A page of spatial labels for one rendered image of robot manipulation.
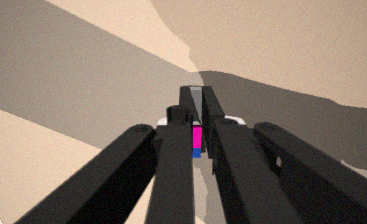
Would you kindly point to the small blue block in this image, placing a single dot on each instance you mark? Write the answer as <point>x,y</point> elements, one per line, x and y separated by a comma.
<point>196,152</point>

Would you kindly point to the grey rectangular bar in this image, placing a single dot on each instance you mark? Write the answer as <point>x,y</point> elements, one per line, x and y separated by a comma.
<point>196,100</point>

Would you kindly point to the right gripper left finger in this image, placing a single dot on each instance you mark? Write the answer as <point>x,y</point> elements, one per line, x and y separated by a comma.
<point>105,190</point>

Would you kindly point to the magenta block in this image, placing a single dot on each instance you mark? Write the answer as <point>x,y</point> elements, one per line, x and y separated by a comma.
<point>197,131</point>

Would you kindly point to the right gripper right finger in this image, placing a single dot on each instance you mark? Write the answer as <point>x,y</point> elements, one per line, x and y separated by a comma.
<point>312,186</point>

